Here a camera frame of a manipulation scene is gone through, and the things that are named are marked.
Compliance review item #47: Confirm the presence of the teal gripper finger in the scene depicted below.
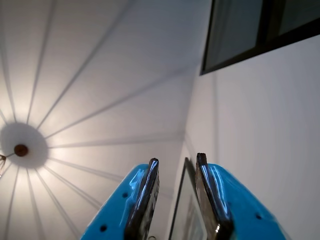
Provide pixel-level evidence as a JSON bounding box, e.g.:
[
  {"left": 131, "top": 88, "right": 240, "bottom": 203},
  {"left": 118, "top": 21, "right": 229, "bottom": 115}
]
[
  {"left": 195, "top": 152, "right": 292, "bottom": 240},
  {"left": 79, "top": 157, "right": 161, "bottom": 240}
]

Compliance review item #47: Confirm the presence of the brown round ceiling rose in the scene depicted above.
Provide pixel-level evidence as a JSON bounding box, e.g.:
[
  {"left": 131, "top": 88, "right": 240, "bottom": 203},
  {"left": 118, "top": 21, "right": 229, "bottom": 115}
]
[{"left": 13, "top": 143, "right": 29, "bottom": 158}]

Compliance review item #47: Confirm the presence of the glass pendant lamp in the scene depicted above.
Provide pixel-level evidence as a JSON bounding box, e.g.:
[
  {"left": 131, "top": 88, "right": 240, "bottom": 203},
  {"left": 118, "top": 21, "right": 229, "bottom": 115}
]
[{"left": 0, "top": 152, "right": 16, "bottom": 179}]

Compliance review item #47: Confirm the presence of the dark framed window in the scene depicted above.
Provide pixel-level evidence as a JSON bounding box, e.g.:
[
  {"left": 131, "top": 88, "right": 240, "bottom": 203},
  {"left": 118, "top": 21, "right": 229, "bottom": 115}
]
[{"left": 199, "top": 0, "right": 320, "bottom": 76}]

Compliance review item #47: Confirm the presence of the black framed wall picture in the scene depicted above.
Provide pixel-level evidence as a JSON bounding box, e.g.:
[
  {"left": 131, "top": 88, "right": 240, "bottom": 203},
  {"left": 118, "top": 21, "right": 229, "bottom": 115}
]
[{"left": 168, "top": 156, "right": 210, "bottom": 240}]

